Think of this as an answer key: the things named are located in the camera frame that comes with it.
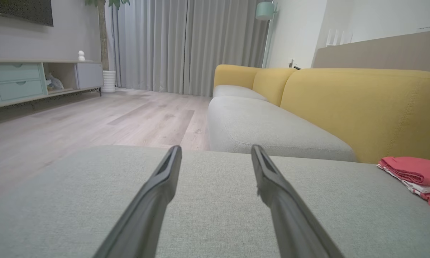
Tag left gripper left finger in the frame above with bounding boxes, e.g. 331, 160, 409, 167
92, 145, 183, 258

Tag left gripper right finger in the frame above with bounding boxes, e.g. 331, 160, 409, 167
250, 144, 345, 258

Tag plain red garment white trim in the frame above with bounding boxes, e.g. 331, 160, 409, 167
377, 156, 430, 186

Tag red jersey with lettering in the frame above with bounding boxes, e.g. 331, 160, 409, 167
386, 169, 430, 209

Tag long grey sofa seat cushion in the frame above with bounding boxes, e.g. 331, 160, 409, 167
207, 96, 358, 162

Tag large yellow sofa backrest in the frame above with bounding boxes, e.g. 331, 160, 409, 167
280, 68, 430, 164

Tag narrow yellow sofa backrest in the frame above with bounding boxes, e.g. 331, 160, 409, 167
252, 68, 298, 107

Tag small grey sofa seat cushion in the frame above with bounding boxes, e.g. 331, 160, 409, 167
212, 85, 269, 103

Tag white ribbed plant pot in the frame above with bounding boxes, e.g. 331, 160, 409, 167
101, 70, 117, 93

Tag yellow sofa end cushion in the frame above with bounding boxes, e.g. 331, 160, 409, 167
213, 64, 263, 91

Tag grey toy in cabinet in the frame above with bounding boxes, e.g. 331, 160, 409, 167
45, 73, 65, 91

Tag grey curtain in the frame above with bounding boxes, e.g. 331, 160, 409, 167
106, 0, 190, 94
186, 0, 274, 98

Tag white items on partition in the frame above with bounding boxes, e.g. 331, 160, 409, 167
325, 28, 354, 47

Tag beige partition panel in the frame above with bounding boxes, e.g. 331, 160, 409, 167
311, 29, 430, 75

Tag long tv cabinet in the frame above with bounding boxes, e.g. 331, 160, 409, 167
0, 59, 104, 111

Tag indoor tree plant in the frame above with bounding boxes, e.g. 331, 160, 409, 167
85, 0, 131, 71

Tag teal floor lamp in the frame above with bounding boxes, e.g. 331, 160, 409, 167
255, 1, 279, 69

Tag wall-mounted black television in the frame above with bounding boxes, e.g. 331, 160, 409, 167
0, 0, 54, 27

